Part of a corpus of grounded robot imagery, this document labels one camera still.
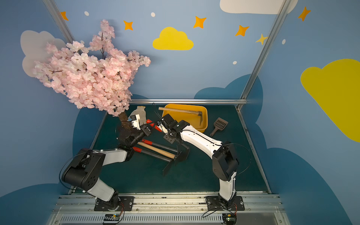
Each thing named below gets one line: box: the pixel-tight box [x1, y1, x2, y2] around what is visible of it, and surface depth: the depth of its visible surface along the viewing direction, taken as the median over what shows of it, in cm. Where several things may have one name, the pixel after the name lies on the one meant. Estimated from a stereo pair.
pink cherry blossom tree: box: [32, 19, 151, 129], surface depth 63 cm
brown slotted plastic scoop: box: [210, 117, 229, 137], surface depth 113 cm
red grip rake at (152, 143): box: [141, 138, 178, 153], surface depth 97 cm
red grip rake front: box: [132, 146, 176, 177], surface depth 92 cm
